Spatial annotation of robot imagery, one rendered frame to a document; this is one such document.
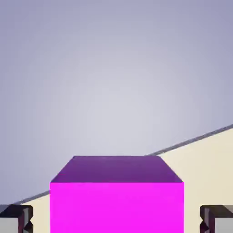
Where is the small magenta cube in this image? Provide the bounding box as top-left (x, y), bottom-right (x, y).
top-left (49, 155), bottom-right (185, 233)

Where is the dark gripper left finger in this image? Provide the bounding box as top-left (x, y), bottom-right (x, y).
top-left (0, 204), bottom-right (34, 233)

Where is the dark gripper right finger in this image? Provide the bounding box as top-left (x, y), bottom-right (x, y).
top-left (199, 204), bottom-right (233, 233)

